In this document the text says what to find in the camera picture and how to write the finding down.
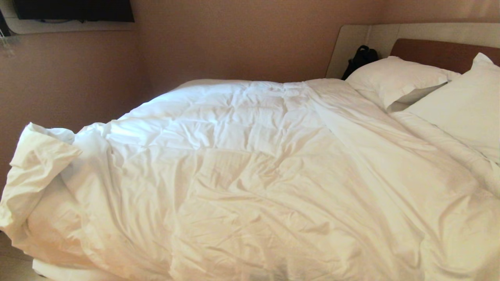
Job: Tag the white duvet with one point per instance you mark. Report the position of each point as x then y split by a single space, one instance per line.
242 179

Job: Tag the brown and white headboard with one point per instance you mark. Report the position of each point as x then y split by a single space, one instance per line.
351 50

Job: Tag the black bag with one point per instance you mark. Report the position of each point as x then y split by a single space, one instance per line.
361 59

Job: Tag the white pillow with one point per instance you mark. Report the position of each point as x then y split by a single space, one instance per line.
394 80
465 113

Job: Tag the brown wooden headboard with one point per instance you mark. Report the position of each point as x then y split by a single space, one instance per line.
433 54

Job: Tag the white mattress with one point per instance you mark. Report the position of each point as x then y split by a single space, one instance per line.
66 272

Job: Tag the black wall television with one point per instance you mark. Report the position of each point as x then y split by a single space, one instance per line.
74 9

